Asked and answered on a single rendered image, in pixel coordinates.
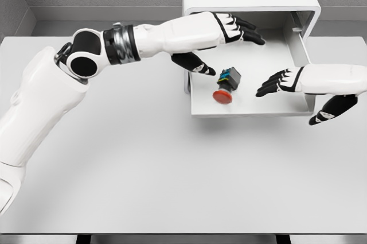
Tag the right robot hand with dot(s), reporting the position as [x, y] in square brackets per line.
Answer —
[324, 79]

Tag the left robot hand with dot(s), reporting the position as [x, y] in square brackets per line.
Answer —
[200, 31]

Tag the red-buttoned black load switch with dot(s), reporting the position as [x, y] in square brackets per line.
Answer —
[228, 83]

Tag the white cabinet drawer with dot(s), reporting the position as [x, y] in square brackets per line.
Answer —
[258, 57]

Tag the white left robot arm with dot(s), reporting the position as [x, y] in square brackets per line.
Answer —
[43, 89]

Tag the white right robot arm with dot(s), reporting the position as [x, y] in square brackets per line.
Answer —
[363, 79]

